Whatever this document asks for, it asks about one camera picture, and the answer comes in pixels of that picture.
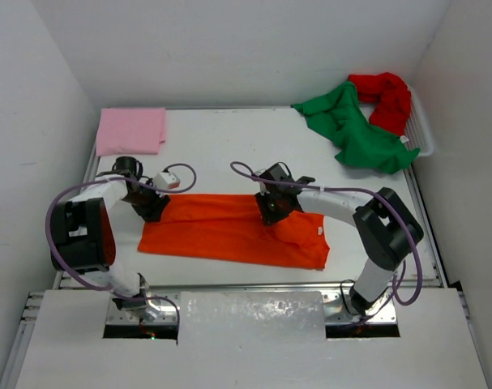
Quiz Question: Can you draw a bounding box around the orange t shirt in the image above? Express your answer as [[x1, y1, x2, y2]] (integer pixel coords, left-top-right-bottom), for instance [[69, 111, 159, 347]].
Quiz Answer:
[[138, 194, 330, 271]]

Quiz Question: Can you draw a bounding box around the pink t shirt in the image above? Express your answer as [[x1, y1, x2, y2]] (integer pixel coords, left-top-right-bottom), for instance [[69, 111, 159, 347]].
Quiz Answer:
[[96, 108, 166, 156]]

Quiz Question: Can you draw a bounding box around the red t shirt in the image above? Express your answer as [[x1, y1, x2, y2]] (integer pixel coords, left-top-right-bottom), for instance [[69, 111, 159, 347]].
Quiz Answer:
[[348, 72, 412, 137]]

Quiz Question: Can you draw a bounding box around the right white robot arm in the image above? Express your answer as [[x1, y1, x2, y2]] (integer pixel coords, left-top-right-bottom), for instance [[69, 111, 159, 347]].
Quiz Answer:
[[252, 163, 424, 315]]

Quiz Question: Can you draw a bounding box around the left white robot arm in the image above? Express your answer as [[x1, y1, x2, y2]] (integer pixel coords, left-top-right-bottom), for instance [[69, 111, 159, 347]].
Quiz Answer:
[[49, 156, 180, 319]]

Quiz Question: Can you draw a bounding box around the green t shirt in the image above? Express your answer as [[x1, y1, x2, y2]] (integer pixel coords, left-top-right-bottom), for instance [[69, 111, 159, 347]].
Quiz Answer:
[[291, 81, 421, 174]]

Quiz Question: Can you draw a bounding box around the white front cover panel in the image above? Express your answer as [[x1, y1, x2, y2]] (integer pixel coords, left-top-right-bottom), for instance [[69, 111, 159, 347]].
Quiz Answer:
[[17, 289, 486, 388]]

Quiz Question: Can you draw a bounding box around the white plastic basket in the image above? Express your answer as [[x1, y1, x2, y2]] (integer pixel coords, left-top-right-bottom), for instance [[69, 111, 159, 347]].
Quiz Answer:
[[362, 84, 436, 157]]

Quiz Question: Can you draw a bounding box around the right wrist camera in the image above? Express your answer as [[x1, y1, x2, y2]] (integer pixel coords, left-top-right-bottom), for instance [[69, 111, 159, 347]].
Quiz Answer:
[[259, 182, 269, 195]]

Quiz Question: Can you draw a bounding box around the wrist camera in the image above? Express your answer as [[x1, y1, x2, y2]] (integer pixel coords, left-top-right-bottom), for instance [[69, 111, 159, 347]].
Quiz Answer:
[[152, 171, 180, 190], [259, 182, 269, 195]]

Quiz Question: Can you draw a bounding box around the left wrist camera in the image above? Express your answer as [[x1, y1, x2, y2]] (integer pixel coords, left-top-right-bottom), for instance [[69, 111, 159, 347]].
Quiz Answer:
[[152, 171, 180, 190]]

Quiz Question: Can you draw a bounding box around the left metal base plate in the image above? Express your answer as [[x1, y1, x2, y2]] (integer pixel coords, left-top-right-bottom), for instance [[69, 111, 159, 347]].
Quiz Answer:
[[105, 291, 181, 326]]

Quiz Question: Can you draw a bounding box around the metal base plate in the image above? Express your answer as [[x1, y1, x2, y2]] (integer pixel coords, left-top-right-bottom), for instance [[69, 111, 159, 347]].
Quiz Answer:
[[321, 288, 398, 326], [105, 291, 181, 326]]

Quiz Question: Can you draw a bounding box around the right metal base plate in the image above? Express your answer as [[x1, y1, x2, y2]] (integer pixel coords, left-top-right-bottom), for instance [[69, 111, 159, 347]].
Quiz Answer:
[[321, 288, 398, 326]]

